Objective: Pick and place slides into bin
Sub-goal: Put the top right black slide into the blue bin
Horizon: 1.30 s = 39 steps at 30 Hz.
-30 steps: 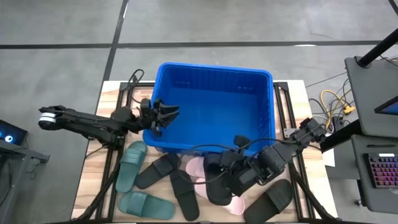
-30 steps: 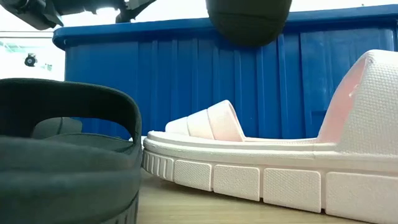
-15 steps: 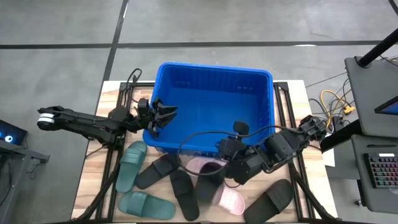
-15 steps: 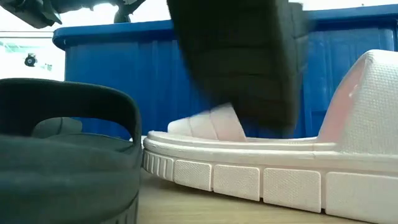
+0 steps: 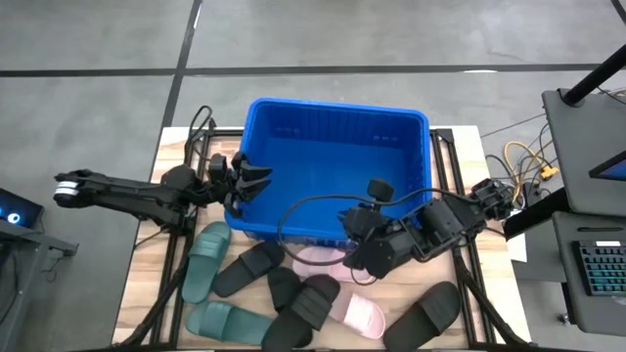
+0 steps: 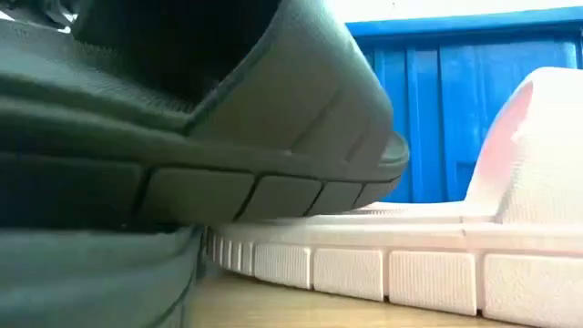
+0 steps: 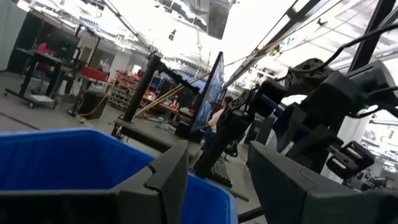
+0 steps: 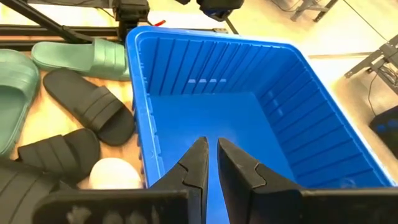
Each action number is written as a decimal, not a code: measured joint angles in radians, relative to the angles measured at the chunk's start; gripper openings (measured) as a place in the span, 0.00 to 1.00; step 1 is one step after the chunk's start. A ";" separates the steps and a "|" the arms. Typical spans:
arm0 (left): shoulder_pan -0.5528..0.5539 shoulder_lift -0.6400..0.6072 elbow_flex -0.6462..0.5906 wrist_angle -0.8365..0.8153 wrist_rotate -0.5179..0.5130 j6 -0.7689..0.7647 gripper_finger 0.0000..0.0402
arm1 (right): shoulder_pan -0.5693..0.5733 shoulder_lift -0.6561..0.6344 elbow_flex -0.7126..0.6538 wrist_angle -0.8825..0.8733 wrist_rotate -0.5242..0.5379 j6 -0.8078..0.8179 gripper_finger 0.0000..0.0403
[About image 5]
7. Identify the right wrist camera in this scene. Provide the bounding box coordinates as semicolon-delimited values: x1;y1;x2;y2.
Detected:
367;179;395;202

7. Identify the green slide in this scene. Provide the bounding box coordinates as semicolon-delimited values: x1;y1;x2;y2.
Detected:
185;300;275;346
181;220;234;304

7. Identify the black table frame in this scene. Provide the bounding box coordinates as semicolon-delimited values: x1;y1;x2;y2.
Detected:
541;87;626;216

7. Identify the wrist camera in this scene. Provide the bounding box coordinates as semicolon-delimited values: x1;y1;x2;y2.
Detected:
208;154;229;183
367;179;395;202

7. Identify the black backlit keyboard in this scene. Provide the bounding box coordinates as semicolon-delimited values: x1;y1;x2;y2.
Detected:
576;240;626;297

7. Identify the white paper sheet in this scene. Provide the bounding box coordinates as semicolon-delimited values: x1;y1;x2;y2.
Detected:
506;234;528;264

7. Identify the grey desk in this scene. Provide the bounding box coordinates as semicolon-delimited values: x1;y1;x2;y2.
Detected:
552;212;626;338

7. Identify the large black slide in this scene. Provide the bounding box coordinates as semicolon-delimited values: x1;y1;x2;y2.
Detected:
381;281;464;351
261;274;342;352

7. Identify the black desk beam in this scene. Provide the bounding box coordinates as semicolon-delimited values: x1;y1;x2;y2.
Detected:
502;188;571;241

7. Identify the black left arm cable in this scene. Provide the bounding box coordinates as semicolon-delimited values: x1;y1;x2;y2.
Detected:
185;105;216;162

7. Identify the black floor cable bundle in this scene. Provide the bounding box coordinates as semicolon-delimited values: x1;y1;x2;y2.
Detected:
481;111;561;197

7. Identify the monitor with blue screen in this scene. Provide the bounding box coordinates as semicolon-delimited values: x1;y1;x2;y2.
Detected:
589;151;626;182

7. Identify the computer case with blue light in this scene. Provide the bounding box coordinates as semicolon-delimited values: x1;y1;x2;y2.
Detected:
0;188;44;230

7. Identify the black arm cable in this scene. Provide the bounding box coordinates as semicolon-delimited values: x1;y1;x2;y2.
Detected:
185;105;216;162
277;188;478;268

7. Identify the pink slide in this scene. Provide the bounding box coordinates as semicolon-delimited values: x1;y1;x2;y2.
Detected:
328;287;387;340
291;245;378;286

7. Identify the grey cart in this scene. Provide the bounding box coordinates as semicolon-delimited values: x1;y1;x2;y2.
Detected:
0;219;79;352

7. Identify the yellow cable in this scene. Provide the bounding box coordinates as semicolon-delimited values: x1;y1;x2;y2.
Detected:
503;140;559;201

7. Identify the blue plastic bin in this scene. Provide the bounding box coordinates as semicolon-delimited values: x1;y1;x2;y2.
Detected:
223;97;435;248

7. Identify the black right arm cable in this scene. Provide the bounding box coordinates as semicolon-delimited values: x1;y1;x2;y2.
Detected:
277;188;478;268

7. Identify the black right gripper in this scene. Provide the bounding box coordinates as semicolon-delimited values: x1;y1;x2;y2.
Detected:
341;205;407;281

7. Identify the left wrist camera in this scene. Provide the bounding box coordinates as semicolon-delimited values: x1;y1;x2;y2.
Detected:
208;154;229;183

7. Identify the black pole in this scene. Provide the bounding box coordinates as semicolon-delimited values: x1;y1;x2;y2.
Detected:
561;43;626;107

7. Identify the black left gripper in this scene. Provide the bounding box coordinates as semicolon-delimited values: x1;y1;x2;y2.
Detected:
214;152;274;219

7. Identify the small black slide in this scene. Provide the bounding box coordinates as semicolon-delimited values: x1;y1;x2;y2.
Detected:
210;240;287;298
266;266;315;349

